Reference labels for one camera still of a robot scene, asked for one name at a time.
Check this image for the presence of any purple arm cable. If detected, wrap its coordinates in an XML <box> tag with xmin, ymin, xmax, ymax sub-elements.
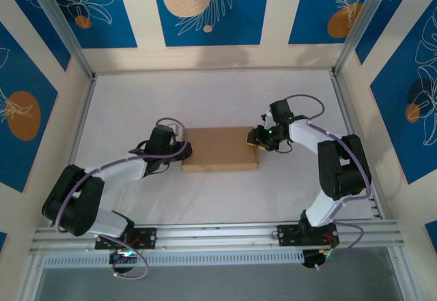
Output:
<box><xmin>54</xmin><ymin>117</ymin><xmax>191</xmax><ymax>281</ymax></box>
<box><xmin>285</xmin><ymin>94</ymin><xmax>373</xmax><ymax>264</ymax></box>

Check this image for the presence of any brown cardboard box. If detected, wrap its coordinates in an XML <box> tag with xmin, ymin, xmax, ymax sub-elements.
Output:
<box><xmin>180</xmin><ymin>126</ymin><xmax>259</xmax><ymax>172</ymax></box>

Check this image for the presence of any aluminium mounting rail beam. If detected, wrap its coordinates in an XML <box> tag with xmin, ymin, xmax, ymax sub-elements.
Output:
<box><xmin>29</xmin><ymin>219</ymin><xmax>407</xmax><ymax>256</ymax></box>

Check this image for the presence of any aluminium table side rail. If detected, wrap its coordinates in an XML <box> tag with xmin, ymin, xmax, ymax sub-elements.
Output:
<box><xmin>67</xmin><ymin>74</ymin><xmax>98</xmax><ymax>169</ymax></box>
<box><xmin>329</xmin><ymin>70</ymin><xmax>385</xmax><ymax>220</ymax></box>

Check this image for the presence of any thin black left gripper cable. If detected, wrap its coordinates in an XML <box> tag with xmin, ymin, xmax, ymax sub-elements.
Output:
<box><xmin>149</xmin><ymin>163</ymin><xmax>171</xmax><ymax>176</ymax></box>

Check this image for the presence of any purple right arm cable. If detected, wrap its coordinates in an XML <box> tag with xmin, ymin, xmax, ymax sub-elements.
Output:
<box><xmin>285</xmin><ymin>94</ymin><xmax>373</xmax><ymax>264</ymax></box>

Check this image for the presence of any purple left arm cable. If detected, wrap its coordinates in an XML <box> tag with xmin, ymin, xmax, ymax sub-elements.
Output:
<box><xmin>54</xmin><ymin>117</ymin><xmax>191</xmax><ymax>281</ymax></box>

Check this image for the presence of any grey slotted cable duct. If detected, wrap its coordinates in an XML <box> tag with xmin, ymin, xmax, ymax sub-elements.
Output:
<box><xmin>43</xmin><ymin>250</ymin><xmax>305</xmax><ymax>268</ymax></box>

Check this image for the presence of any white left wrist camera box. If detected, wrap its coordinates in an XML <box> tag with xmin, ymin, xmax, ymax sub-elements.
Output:
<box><xmin>170</xmin><ymin>125</ymin><xmax>185</xmax><ymax>143</ymax></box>

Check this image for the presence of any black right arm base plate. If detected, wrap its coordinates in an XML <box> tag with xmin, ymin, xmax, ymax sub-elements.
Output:
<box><xmin>277</xmin><ymin>223</ymin><xmax>341</xmax><ymax>247</ymax></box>

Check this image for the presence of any aluminium frame post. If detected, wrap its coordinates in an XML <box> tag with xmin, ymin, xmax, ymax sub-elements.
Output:
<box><xmin>333</xmin><ymin>0</ymin><xmax>400</xmax><ymax>76</ymax></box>
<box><xmin>387</xmin><ymin>246</ymin><xmax>416</xmax><ymax>301</ymax></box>
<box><xmin>23</xmin><ymin>0</ymin><xmax>96</xmax><ymax>80</ymax></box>
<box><xmin>16</xmin><ymin>255</ymin><xmax>47</xmax><ymax>301</ymax></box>

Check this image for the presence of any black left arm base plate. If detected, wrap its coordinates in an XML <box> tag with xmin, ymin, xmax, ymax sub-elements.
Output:
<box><xmin>95</xmin><ymin>227</ymin><xmax>158</xmax><ymax>250</ymax></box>

